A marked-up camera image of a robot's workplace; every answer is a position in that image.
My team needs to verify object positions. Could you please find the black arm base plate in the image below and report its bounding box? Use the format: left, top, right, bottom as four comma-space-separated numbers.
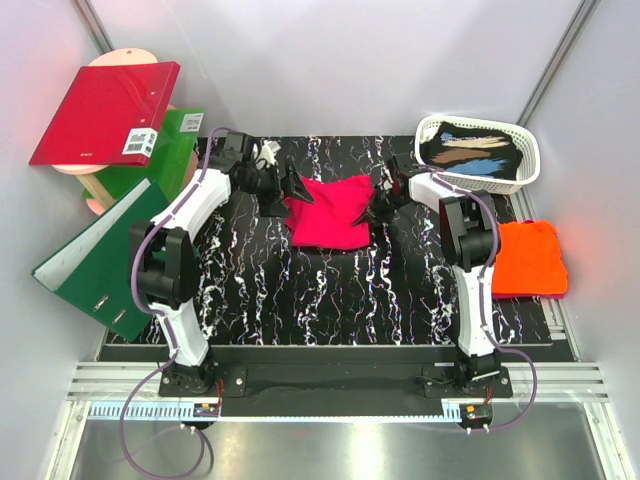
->
159, 363, 513, 400

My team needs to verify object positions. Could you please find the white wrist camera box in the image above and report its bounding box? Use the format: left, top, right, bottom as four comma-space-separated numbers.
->
258, 140, 281, 165

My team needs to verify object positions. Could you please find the red ring binder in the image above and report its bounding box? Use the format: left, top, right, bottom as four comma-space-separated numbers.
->
29, 62, 180, 167

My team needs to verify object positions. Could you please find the aluminium frame rail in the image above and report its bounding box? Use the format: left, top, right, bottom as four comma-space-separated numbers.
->
68, 362, 608, 423

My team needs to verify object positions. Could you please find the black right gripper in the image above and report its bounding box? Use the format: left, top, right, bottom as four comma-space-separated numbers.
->
355, 185, 410, 231

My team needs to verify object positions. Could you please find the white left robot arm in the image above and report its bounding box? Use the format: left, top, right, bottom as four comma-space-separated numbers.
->
129, 130, 313, 396

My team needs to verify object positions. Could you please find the dark green ring binder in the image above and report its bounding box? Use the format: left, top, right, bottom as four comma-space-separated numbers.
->
32, 178, 169, 341

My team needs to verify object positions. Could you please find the orange folded t shirt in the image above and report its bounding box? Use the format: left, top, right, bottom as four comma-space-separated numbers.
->
492, 220, 569, 299

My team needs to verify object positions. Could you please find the black printed t shirt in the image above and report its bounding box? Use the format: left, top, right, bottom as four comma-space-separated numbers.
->
419, 122, 523, 181

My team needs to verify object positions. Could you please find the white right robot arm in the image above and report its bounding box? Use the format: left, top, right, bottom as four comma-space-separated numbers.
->
353, 154, 501, 397

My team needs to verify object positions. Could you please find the white plastic basket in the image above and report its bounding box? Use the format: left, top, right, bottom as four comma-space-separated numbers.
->
414, 114, 541, 195

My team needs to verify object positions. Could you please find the pink wooden stool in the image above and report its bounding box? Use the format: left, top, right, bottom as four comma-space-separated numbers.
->
29, 47, 204, 215

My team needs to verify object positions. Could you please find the magenta pink t shirt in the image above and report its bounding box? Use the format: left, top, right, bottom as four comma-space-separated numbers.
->
285, 175, 374, 251

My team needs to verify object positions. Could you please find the light green folder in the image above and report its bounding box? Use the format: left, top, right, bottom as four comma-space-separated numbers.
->
95, 108, 205, 201

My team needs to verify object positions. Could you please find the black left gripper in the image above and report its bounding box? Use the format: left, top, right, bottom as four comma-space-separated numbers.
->
237, 156, 313, 218

